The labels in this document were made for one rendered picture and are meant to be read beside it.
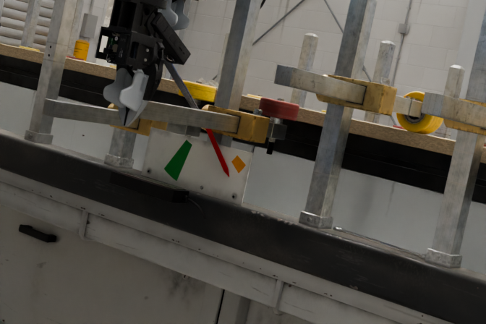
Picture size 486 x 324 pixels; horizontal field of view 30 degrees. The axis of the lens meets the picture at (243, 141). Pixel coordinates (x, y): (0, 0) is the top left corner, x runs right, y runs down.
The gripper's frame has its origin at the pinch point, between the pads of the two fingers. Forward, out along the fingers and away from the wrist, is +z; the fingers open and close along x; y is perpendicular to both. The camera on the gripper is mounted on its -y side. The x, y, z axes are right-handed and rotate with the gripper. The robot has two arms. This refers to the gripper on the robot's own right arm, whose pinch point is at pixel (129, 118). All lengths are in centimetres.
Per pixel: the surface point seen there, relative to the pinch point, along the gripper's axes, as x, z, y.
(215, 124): 1.4, -1.3, -20.9
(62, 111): -23.6, 2.2, -6.8
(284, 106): 2.9, -7.1, -39.6
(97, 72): -61, -6, -50
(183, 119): 1.4, -1.3, -11.7
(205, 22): -660, -88, -807
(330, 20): -463, -112, -790
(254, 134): 4.9, -0.8, -28.7
